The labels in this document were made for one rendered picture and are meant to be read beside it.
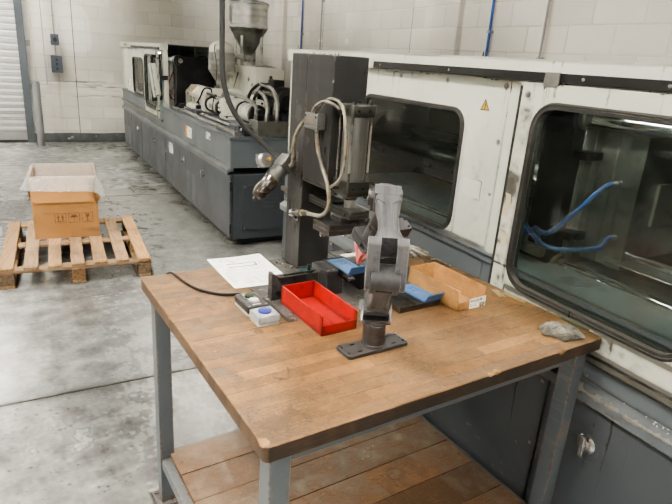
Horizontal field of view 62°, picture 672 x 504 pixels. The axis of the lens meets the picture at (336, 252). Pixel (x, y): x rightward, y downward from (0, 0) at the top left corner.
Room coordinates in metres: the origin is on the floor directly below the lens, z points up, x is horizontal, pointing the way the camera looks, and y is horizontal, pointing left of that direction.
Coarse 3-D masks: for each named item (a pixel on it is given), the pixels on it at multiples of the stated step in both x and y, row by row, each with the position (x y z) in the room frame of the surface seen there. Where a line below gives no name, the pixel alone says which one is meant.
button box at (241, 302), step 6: (186, 282) 1.70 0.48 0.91; (198, 288) 1.66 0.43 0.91; (216, 294) 1.63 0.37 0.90; (222, 294) 1.63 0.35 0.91; (228, 294) 1.63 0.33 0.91; (234, 294) 1.63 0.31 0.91; (240, 294) 1.59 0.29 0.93; (240, 300) 1.55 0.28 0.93; (246, 300) 1.55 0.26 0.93; (240, 306) 1.54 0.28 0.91; (246, 306) 1.51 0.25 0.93; (252, 306) 1.51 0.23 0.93; (258, 306) 1.52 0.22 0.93; (264, 306) 1.53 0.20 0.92; (246, 312) 1.51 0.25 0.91
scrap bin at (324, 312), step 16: (288, 288) 1.62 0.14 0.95; (304, 288) 1.66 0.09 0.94; (320, 288) 1.64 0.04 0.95; (288, 304) 1.57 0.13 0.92; (304, 304) 1.49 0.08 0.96; (320, 304) 1.61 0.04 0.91; (336, 304) 1.56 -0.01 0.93; (304, 320) 1.49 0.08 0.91; (320, 320) 1.41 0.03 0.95; (336, 320) 1.51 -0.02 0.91; (352, 320) 1.46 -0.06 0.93
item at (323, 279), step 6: (318, 270) 1.74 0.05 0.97; (324, 276) 1.71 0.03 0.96; (330, 276) 1.70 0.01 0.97; (336, 276) 1.72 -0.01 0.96; (354, 276) 1.80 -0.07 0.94; (360, 276) 1.77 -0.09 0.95; (318, 282) 1.74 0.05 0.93; (324, 282) 1.71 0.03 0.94; (330, 282) 1.70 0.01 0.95; (336, 282) 1.72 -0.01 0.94; (342, 282) 1.73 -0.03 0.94; (354, 282) 1.80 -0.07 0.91; (360, 282) 1.77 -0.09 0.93; (330, 288) 1.70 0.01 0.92; (336, 288) 1.72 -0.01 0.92; (360, 288) 1.77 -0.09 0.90
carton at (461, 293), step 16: (416, 272) 1.82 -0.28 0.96; (432, 272) 1.91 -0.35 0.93; (448, 272) 1.85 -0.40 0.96; (432, 288) 1.75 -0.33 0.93; (448, 288) 1.69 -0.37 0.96; (464, 288) 1.78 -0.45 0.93; (480, 288) 1.72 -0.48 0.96; (448, 304) 1.68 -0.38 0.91; (464, 304) 1.66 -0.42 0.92; (480, 304) 1.70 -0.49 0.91
